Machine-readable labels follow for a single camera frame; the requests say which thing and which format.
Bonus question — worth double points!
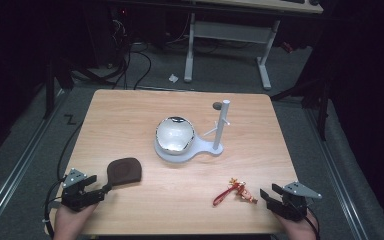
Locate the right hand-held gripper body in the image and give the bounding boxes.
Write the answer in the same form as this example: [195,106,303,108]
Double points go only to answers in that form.
[269,180,323,223]

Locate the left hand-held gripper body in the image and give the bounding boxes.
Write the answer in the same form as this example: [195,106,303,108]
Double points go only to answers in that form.
[60,167,107,213]

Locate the brown leather pouch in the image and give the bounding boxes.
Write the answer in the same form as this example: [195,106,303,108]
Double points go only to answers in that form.
[106,157,143,188]

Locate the red keychain charm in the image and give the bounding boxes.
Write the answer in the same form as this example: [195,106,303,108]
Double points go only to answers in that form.
[212,177,259,208]

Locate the person's left hand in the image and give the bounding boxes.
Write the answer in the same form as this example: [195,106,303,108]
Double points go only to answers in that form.
[52,202,98,240]

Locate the person's right hand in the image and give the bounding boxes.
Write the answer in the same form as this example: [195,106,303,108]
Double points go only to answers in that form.
[275,211,318,240]

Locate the white stand with pole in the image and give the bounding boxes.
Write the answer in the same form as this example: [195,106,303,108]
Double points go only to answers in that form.
[153,99,232,164]

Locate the black metal stand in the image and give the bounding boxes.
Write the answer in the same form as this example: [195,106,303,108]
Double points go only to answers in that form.
[269,66,333,142]
[42,19,76,120]

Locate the shiny silver bowl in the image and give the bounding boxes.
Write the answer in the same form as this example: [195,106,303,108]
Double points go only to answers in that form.
[155,115,196,156]

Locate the white desk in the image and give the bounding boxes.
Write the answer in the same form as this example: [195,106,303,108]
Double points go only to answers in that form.
[183,0,325,91]

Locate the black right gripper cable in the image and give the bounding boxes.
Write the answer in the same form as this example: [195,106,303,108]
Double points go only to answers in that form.
[299,203,321,240]

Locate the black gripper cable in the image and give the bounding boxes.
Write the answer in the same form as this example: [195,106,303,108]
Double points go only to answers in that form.
[41,120,85,239]
[299,203,321,240]

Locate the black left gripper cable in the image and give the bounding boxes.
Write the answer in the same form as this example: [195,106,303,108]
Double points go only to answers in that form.
[41,120,85,239]

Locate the metal floor rail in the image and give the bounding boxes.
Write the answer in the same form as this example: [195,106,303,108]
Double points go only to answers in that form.
[0,89,68,239]
[304,108,371,240]

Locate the black floor cables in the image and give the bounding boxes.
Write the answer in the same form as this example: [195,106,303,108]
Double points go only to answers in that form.
[73,18,153,91]

